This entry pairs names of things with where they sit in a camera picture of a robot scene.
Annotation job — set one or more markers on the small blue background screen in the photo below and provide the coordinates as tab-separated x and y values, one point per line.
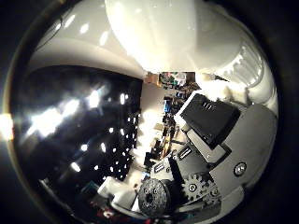
167	106

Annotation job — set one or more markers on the shelf with colourful items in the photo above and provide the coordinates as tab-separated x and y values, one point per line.
169	79

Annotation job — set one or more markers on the person in maroon shirt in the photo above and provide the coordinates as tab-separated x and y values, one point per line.
106	213

